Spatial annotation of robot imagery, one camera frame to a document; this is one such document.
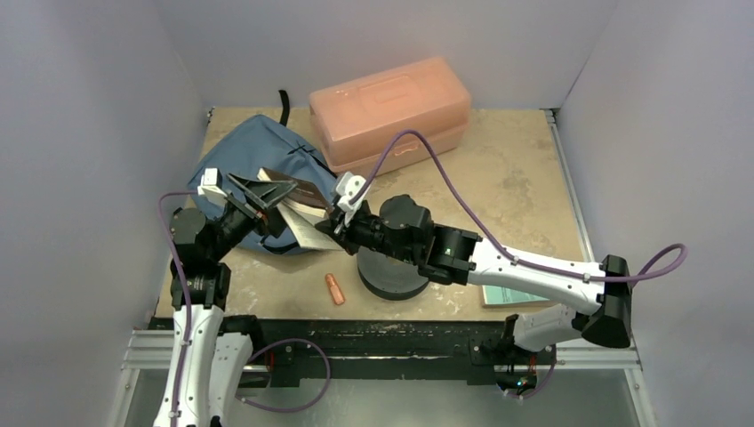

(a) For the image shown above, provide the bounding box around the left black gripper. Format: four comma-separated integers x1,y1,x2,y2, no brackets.
208,173,301,261

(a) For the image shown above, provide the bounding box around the dark brown paperback book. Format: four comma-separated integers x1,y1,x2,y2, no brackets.
257,167,341,251

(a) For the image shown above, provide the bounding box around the blue student backpack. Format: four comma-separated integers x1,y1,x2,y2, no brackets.
187,89,336,255

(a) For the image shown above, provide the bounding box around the teal paperback book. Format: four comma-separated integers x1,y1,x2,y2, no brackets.
482,286,552,308

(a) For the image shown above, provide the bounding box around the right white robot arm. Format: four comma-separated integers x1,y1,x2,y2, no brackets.
316,195,632,362

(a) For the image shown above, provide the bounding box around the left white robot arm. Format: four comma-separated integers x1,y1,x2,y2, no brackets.
153,168,297,426

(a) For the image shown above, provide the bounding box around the copper coloured marker pen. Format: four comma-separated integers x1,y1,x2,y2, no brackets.
325,273,346,306

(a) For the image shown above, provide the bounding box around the pink plastic storage box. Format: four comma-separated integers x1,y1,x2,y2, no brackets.
309,57,471,176

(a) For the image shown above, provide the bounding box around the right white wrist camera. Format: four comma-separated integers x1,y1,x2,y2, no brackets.
333,172,371,227

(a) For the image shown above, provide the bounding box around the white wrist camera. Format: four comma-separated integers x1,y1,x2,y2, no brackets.
197,168,228,207
333,172,371,227

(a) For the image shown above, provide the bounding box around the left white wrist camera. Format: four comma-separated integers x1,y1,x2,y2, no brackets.
197,168,228,207

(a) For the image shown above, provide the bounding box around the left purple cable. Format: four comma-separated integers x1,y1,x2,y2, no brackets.
157,189,205,427

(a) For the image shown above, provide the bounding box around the black aluminium base frame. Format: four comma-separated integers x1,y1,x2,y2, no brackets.
124,318,643,391

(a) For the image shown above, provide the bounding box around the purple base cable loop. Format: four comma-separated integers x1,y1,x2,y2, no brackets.
235,338,333,414

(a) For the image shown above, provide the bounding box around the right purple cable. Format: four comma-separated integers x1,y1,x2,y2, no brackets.
350,129,689,284

